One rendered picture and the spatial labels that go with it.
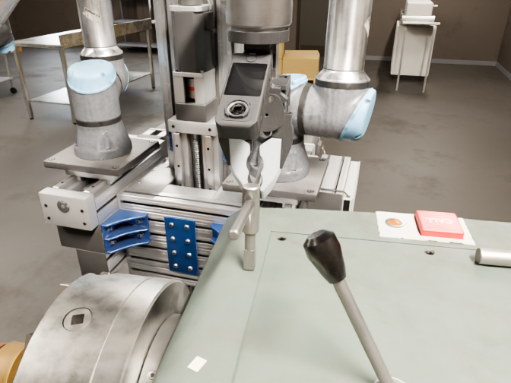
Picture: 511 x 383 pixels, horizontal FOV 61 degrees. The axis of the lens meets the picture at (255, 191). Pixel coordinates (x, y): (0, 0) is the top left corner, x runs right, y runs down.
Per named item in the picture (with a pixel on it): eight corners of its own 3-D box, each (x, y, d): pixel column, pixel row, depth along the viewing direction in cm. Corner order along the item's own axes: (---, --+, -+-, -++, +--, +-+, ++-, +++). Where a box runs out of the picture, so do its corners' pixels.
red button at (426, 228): (452, 223, 69) (455, 212, 68) (462, 244, 64) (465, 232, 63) (414, 220, 70) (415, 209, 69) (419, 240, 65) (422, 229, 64)
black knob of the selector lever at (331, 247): (345, 267, 41) (350, 224, 39) (345, 290, 38) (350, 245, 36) (302, 264, 42) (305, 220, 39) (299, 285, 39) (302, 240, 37)
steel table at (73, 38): (25, 119, 525) (4, 32, 480) (116, 83, 689) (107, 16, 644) (76, 125, 505) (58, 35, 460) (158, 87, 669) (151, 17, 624)
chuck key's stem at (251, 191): (256, 272, 56) (258, 188, 52) (239, 270, 57) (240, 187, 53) (258, 264, 58) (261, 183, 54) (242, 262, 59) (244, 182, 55)
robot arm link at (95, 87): (68, 122, 110) (57, 68, 104) (82, 108, 122) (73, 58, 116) (117, 121, 111) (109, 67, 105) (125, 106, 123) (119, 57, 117)
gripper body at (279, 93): (292, 118, 59) (295, 23, 54) (284, 140, 52) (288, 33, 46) (236, 115, 61) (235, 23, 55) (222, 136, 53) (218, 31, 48)
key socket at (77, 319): (71, 324, 55) (65, 310, 53) (99, 319, 55) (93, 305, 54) (68, 346, 52) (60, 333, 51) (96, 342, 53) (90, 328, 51)
